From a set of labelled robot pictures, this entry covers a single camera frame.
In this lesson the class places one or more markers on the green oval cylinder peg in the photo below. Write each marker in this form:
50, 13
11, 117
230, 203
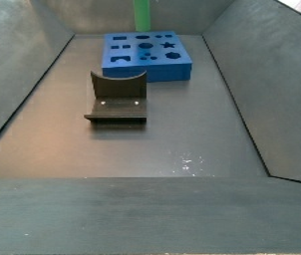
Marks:
142, 15

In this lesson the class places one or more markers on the blue foam shape board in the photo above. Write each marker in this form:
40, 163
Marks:
146, 52

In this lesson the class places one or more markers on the black curved holder stand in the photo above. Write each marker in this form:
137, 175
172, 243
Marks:
121, 98

